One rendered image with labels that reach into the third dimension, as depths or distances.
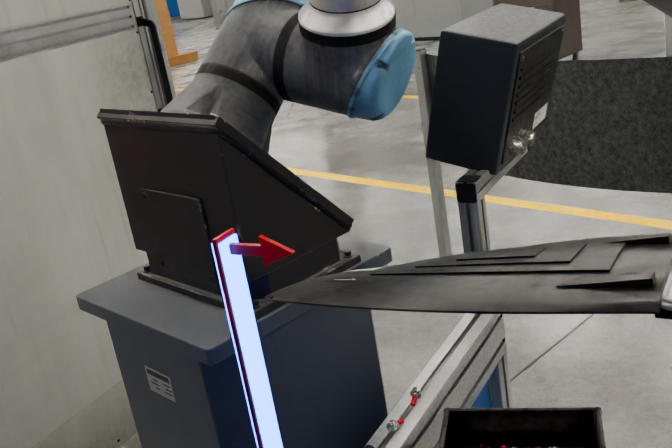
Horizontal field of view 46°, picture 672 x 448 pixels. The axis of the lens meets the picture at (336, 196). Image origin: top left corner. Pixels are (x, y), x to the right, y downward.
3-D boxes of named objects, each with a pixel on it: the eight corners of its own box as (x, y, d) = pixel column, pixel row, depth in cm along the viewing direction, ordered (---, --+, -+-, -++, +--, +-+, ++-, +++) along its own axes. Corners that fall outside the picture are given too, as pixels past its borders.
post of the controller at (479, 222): (490, 313, 111) (475, 182, 105) (470, 311, 113) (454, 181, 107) (497, 303, 114) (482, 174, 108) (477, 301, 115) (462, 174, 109)
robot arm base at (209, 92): (133, 126, 102) (168, 62, 104) (223, 182, 110) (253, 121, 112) (184, 120, 89) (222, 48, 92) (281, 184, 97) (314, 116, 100)
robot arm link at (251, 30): (223, 102, 110) (263, 23, 113) (303, 123, 104) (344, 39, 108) (181, 55, 100) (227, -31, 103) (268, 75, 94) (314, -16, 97)
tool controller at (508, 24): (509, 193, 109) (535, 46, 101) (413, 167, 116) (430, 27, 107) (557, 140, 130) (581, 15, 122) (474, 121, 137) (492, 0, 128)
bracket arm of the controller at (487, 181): (477, 203, 106) (475, 183, 105) (456, 203, 108) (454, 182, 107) (527, 152, 125) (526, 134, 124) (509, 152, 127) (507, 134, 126)
